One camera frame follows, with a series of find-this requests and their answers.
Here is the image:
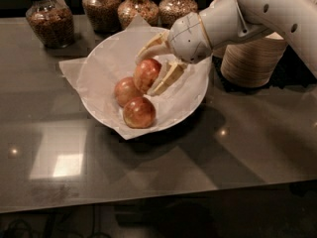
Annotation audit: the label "back stack paper bowls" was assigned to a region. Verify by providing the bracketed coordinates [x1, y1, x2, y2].
[213, 46, 227, 59]

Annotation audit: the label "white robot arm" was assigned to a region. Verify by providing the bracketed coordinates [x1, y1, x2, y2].
[136, 0, 317, 96]

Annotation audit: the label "stack paper bowls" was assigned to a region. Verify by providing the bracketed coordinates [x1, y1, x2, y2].
[213, 46, 227, 59]
[220, 33, 287, 88]

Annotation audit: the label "glass cereal jar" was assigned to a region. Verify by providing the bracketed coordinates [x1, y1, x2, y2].
[26, 0, 74, 49]
[118, 0, 159, 29]
[158, 0, 198, 29]
[82, 0, 121, 33]

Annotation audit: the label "white rounded gripper body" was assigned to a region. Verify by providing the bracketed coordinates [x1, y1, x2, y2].
[167, 13, 212, 63]

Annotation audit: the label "front stack paper bowls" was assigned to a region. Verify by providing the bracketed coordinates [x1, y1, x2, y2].
[220, 33, 287, 88]

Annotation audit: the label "black mat under stacks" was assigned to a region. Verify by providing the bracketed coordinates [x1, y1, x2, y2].
[212, 47, 317, 93]

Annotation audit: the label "white bowl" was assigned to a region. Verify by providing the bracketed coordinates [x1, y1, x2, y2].
[78, 26, 210, 132]

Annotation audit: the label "white paper liner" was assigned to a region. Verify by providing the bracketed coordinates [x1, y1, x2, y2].
[58, 15, 213, 141]

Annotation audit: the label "leftmost glass cereal jar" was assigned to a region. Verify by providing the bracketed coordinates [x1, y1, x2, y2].
[26, 0, 74, 49]

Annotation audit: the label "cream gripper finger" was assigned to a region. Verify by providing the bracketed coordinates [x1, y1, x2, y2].
[136, 30, 170, 63]
[147, 59, 188, 96]

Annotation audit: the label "red apple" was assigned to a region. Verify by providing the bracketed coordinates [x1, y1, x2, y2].
[114, 76, 143, 107]
[123, 97, 156, 129]
[134, 59, 161, 93]

